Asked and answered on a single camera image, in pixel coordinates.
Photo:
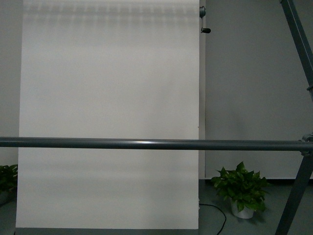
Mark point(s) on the green potted plant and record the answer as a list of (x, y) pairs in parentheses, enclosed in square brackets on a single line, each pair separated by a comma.
[(8, 181), (245, 189)]

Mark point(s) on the white backdrop board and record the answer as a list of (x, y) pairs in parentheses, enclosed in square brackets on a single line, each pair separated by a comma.
[(109, 69)]

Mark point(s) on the grey clothes hanger rack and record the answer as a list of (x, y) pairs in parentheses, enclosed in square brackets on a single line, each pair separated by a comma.
[(305, 145)]

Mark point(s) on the backdrop crank handle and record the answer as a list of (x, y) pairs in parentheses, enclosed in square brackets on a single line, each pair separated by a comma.
[(202, 14)]

